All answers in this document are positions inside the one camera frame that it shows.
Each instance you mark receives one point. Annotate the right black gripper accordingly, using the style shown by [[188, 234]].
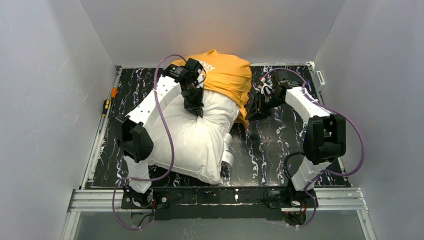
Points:
[[265, 100]]

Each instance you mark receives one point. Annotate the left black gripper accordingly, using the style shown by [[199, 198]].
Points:
[[191, 91]]

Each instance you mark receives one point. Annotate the white pillow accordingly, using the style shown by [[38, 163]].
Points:
[[199, 143]]

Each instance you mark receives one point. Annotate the orange printed pillowcase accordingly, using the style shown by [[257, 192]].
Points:
[[229, 75]]

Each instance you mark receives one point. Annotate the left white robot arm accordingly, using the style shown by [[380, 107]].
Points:
[[133, 131]]

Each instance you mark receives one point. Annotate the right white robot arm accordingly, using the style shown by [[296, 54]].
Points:
[[325, 136]]

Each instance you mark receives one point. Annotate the white power strip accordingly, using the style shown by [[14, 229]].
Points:
[[319, 81]]

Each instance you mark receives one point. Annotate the yellow handled screwdriver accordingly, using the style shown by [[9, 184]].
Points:
[[108, 102]]

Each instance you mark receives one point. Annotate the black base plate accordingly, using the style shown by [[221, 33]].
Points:
[[271, 203]]

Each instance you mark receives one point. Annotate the aluminium frame rail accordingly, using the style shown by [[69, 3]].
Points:
[[329, 199]]

